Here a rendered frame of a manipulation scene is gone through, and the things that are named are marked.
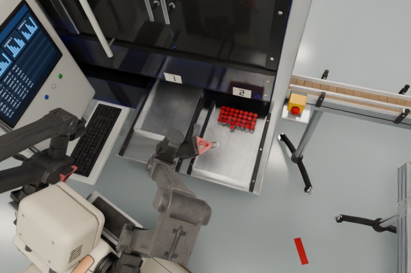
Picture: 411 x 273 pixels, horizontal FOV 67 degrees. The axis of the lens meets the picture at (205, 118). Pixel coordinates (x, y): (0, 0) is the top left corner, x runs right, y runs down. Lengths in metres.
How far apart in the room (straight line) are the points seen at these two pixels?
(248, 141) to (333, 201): 1.09
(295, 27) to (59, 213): 0.91
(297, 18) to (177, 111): 0.77
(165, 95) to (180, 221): 1.08
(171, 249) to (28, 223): 0.49
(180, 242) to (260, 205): 1.67
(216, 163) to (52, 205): 0.72
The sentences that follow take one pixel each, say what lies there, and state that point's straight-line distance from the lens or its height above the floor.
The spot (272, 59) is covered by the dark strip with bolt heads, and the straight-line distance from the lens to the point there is 1.22.
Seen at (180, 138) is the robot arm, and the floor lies 1.34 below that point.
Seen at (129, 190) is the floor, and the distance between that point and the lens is 2.41.
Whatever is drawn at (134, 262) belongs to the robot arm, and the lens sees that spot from 1.00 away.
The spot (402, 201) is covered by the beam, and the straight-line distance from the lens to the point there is 1.99.
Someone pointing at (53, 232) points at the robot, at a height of 1.39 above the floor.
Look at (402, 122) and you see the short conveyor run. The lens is 1.70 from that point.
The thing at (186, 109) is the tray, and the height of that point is 0.88.
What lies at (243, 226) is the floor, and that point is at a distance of 2.24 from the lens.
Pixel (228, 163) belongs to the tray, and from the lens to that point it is 1.42.
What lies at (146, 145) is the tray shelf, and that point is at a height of 0.88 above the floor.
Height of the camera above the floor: 2.20
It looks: 60 degrees down
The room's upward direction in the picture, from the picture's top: 8 degrees counter-clockwise
